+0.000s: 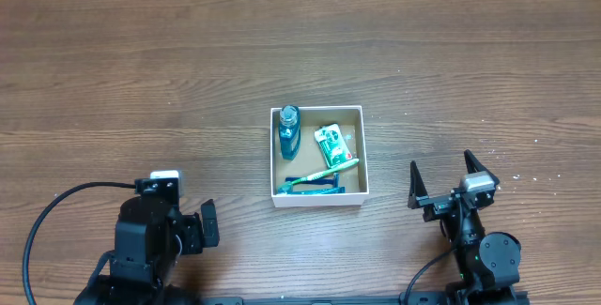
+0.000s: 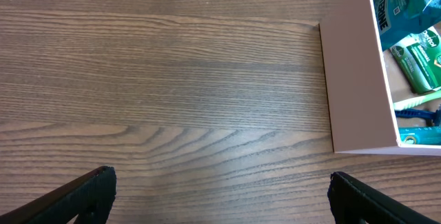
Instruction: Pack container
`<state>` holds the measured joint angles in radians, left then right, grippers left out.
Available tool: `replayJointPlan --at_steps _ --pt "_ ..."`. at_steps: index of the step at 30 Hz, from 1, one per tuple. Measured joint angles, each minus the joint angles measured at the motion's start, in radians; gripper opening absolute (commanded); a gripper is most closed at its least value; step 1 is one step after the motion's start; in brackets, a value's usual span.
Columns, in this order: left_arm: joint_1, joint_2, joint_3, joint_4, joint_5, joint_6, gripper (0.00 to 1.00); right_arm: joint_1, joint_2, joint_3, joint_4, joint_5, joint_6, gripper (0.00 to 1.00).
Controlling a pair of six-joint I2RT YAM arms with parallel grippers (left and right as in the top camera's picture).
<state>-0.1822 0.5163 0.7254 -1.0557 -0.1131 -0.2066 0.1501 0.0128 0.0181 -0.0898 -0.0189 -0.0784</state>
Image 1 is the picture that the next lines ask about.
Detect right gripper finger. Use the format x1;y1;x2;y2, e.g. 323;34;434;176
408;160;428;200
464;149;500;184

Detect toothpaste tube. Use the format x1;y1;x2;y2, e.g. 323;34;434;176
276;187;346;195

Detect green white toothbrush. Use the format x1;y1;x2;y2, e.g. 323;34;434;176
277;159;360;194

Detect blue razor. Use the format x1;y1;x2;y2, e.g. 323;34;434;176
285;173;339;188

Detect blue mouthwash bottle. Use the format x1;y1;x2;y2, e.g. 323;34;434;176
278;105;301;160

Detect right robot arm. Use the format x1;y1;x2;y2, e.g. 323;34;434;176
399;149;530;305

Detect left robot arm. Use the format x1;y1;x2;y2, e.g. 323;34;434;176
75;177;220;305

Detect white cardboard box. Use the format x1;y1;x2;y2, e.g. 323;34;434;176
270;105;370;207

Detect left black cable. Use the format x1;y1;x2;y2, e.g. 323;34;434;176
22;181;138;305

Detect black cable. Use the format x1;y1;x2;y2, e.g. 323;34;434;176
22;181;138;305
402;248;456;305

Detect right black cable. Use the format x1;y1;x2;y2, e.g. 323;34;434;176
402;248;456;305

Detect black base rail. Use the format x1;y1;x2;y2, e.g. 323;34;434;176
196;290;532;305

